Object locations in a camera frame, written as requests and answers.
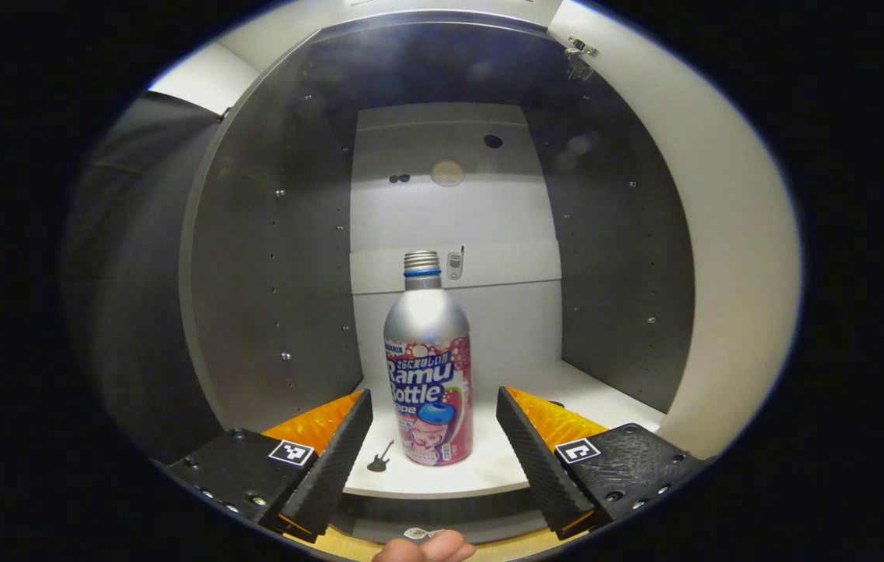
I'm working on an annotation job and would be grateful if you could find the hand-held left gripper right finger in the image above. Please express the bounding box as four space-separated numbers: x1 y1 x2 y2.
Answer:
495 386 707 541

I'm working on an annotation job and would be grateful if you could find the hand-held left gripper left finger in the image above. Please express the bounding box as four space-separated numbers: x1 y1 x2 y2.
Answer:
165 389 374 545

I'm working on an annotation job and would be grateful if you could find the silver bottle with printed label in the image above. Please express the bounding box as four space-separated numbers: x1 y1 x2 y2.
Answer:
383 250 476 468

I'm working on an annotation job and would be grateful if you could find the beige cabinet door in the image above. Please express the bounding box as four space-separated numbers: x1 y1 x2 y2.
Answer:
547 0 804 461

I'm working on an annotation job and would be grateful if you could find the dark grey cabinet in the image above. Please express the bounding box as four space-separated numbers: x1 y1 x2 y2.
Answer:
176 8 697 547

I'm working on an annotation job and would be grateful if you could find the metal door hinge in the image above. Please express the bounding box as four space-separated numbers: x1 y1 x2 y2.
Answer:
565 35 597 81

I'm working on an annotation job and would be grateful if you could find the black backdrop cloth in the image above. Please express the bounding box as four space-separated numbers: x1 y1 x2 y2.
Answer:
59 90 224 465

